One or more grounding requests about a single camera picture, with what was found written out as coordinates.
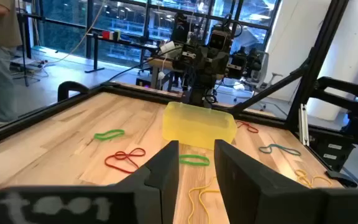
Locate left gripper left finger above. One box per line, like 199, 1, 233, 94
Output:
0, 139, 180, 224

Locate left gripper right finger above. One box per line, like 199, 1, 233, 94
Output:
213, 139, 358, 224

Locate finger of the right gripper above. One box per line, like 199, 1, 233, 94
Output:
172, 49, 216, 85
216, 51, 262, 83

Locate yellow rubber band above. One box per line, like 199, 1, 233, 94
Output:
293, 168, 334, 189
187, 175, 222, 224

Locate green rubber band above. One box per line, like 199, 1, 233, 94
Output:
93, 128, 126, 141
178, 154, 211, 167

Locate red rubber band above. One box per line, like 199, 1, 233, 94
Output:
104, 147, 147, 174
235, 120, 260, 134

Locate teal rubber band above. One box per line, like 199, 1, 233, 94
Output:
258, 143, 302, 157

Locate yellow translucent plastic bin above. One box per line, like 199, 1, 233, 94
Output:
162, 101, 238, 151

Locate gray office chair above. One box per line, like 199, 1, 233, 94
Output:
244, 49, 284, 103

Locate white power adapter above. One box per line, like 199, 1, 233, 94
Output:
160, 40, 176, 55

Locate round wooden table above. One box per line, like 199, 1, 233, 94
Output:
147, 57, 183, 91

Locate black control box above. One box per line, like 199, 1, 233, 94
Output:
308, 126, 357, 172

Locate silver aluminium extrusion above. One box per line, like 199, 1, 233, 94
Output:
298, 103, 310, 147

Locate black background desk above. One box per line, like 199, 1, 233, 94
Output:
84, 30, 158, 74

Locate black tripod stand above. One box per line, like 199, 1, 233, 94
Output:
16, 0, 43, 88

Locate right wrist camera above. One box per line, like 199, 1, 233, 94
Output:
208, 29, 233, 53

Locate black power cable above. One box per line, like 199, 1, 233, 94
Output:
57, 80, 90, 103

